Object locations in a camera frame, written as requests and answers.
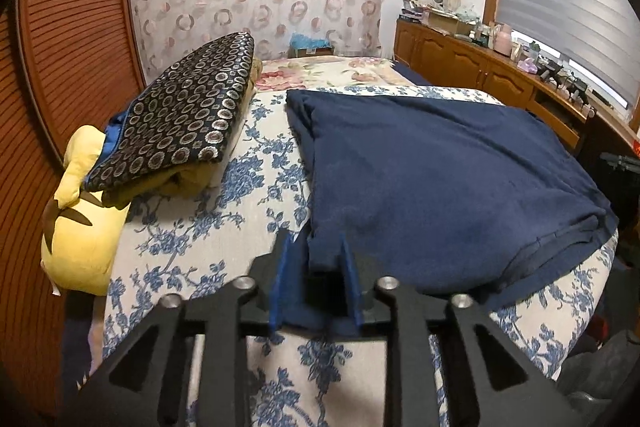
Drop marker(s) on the open cardboard box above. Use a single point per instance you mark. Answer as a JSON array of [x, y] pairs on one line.
[[447, 24]]

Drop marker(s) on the cardboard box with blue cloth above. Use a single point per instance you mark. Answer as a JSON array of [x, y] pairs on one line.
[[310, 52]]

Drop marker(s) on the pink cup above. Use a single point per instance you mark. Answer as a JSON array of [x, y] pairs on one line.
[[502, 39]]

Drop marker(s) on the folded dark circle-patterned blanket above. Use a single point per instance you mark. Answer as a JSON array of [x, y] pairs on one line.
[[190, 107]]

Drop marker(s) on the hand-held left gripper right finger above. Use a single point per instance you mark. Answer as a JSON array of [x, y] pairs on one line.
[[350, 287]]

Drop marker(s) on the navy cloth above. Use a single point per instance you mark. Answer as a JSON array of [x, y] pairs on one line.
[[412, 74]]

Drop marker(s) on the wooden cabinet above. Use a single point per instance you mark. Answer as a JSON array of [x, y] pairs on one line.
[[450, 57]]

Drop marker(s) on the blue floral bedspread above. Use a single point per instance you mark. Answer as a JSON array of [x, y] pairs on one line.
[[200, 227]]

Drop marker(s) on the pink floral blanket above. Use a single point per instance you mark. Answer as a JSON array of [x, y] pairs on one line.
[[310, 74]]

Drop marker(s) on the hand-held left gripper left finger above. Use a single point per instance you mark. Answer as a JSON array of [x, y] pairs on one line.
[[277, 287]]

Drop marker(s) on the navy t-shirt with orange print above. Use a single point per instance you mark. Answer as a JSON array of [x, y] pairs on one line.
[[425, 172]]

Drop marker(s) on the yellow plush toy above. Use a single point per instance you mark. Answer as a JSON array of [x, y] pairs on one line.
[[80, 252]]

